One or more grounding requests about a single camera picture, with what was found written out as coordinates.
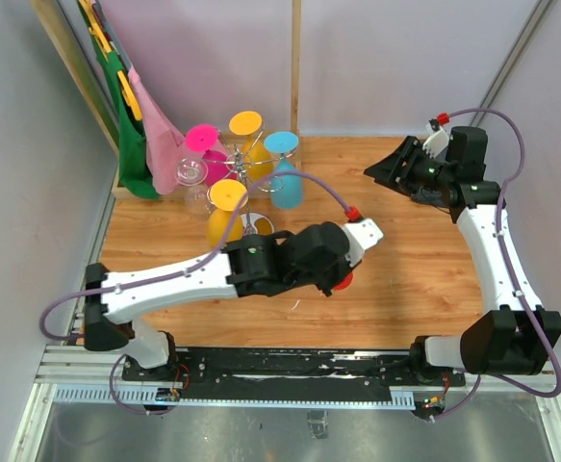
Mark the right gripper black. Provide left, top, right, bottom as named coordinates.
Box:
left=364, top=136, right=455, bottom=196

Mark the red plastic wine glass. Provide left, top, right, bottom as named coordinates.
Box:
left=333, top=272, right=353, bottom=291

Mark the blue plastic wine glass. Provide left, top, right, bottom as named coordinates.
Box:
left=264, top=131, right=304, bottom=210

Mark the yellow wine glass back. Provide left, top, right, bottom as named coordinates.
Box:
left=229, top=110, right=273, bottom=181

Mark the yellow wine glass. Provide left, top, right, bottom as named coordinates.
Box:
left=229, top=110, right=273, bottom=181
left=207, top=179, right=246, bottom=247

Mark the clear wine glass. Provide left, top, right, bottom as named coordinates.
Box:
left=175, top=157, right=213, bottom=219

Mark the pink plastic wine glass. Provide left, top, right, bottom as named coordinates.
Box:
left=185, top=124, right=237, bottom=187

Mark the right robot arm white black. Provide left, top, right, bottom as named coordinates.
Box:
left=364, top=126, right=561, bottom=385

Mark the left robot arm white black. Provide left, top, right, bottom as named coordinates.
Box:
left=84, top=222, right=366, bottom=381

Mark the chrome wine glass rack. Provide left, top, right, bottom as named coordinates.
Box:
left=219, top=123, right=299, bottom=238

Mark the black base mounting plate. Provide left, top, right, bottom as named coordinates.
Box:
left=121, top=346, right=466, bottom=406

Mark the pink shirt on hanger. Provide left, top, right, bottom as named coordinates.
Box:
left=128, top=67, right=185, bottom=195

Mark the yellow clothes hanger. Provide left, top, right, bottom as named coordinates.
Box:
left=78, top=0, right=142, bottom=121

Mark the wooden clothes stand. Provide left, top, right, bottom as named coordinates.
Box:
left=28, top=0, right=305, bottom=199

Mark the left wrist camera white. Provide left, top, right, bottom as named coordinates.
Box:
left=342, top=218, right=384, bottom=269

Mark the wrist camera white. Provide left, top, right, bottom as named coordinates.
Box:
left=342, top=218, right=384, bottom=269
left=422, top=118, right=450, bottom=159

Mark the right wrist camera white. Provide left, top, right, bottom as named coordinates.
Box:
left=422, top=118, right=450, bottom=159

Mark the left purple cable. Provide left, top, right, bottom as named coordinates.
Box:
left=38, top=171, right=361, bottom=447

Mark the purple cable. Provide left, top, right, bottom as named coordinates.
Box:
left=433, top=108, right=561, bottom=424
left=38, top=171, right=361, bottom=447

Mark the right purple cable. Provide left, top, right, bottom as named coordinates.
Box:
left=433, top=108, right=561, bottom=424

